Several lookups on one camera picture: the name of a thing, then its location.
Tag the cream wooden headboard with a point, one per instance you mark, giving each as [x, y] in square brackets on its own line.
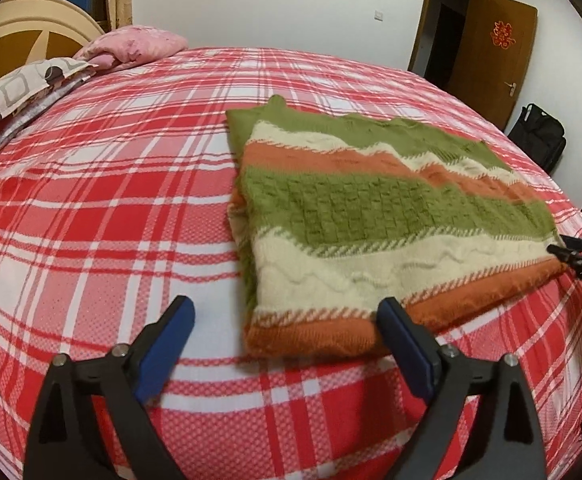
[1, 45]

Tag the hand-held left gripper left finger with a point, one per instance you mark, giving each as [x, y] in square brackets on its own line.
[166, 345]

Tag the patterned grey pillow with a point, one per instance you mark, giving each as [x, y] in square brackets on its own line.
[16, 90]

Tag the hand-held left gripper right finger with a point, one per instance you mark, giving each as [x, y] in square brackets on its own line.
[406, 347]

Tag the brown wooden door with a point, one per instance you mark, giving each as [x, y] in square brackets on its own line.
[486, 75]

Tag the green striped knit sweater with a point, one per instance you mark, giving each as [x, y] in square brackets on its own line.
[351, 200]

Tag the red plaid bed sheet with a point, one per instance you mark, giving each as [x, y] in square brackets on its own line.
[121, 210]

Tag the brown door frame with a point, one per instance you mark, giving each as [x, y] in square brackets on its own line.
[423, 25]

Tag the black backpack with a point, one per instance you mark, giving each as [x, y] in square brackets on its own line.
[536, 130]

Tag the pink pillow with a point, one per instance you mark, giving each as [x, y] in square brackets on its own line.
[136, 42]

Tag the red paper door decoration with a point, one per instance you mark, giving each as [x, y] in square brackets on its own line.
[503, 35]

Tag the white light switch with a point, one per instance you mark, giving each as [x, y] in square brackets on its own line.
[378, 14]

